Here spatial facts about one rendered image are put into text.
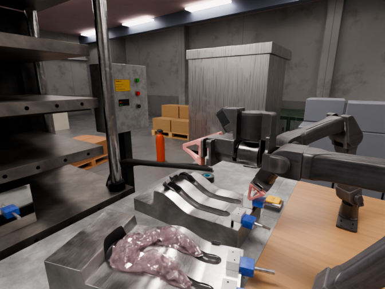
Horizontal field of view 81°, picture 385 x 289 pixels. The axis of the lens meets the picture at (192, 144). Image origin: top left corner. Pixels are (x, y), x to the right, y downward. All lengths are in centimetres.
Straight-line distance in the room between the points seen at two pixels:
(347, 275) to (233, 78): 344
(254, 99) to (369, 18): 407
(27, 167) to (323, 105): 276
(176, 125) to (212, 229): 499
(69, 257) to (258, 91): 329
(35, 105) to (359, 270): 114
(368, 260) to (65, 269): 67
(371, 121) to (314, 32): 481
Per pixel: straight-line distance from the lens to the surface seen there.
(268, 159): 48
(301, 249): 95
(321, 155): 48
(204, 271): 72
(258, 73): 365
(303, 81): 705
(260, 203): 91
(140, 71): 153
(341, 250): 101
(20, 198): 116
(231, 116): 52
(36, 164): 116
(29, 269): 95
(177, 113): 619
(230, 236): 84
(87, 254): 74
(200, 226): 88
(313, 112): 299
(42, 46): 119
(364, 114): 259
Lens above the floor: 136
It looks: 15 degrees down
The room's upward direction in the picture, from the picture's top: straight up
